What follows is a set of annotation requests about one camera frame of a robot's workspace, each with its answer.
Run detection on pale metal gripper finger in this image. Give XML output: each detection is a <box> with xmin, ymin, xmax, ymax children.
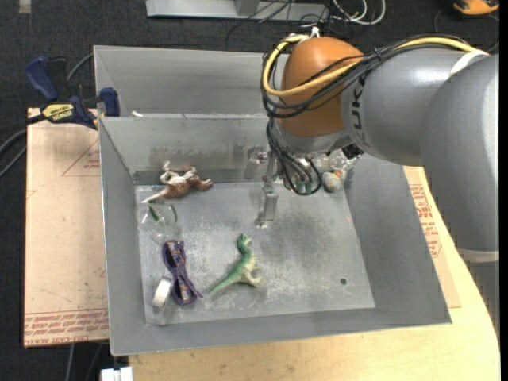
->
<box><xmin>254</xmin><ymin>175</ymin><xmax>279</xmax><ymax>229</ymax></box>
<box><xmin>245</xmin><ymin>145</ymin><xmax>271</xmax><ymax>181</ymax></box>

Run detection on grey and yellow egg-shaped toy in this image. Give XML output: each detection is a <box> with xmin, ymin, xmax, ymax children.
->
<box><xmin>321</xmin><ymin>168</ymin><xmax>345</xmax><ymax>194</ymax></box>

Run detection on grey metal bin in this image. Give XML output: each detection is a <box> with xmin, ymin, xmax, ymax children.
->
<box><xmin>93</xmin><ymin>44</ymin><xmax>453</xmax><ymax>357</ymax></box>

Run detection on green toy dinosaur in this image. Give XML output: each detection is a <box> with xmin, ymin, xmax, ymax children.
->
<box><xmin>206</xmin><ymin>233</ymin><xmax>264</xmax><ymax>297</ymax></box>

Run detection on brown toy dinosaur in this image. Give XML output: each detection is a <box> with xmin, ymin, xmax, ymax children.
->
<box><xmin>140</xmin><ymin>160</ymin><xmax>214</xmax><ymax>206</ymax></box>

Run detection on purple sunglasses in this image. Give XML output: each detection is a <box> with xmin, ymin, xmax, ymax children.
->
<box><xmin>160</xmin><ymin>240</ymin><xmax>205</xmax><ymax>306</ymax></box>

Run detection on clear glasses with green trim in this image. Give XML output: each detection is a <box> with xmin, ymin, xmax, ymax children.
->
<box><xmin>136</xmin><ymin>201</ymin><xmax>179</xmax><ymax>246</ymax></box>

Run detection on white tape roll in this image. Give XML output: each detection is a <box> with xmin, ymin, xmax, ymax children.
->
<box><xmin>151</xmin><ymin>276</ymin><xmax>174</xmax><ymax>310</ymax></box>

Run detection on brown cardboard board, red print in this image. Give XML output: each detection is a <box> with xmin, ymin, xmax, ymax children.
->
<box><xmin>23</xmin><ymin>106</ymin><xmax>462</xmax><ymax>349</ymax></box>

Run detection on black cylinder on white bracket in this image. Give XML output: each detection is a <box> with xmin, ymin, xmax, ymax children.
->
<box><xmin>340</xmin><ymin>142</ymin><xmax>364</xmax><ymax>163</ymax></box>

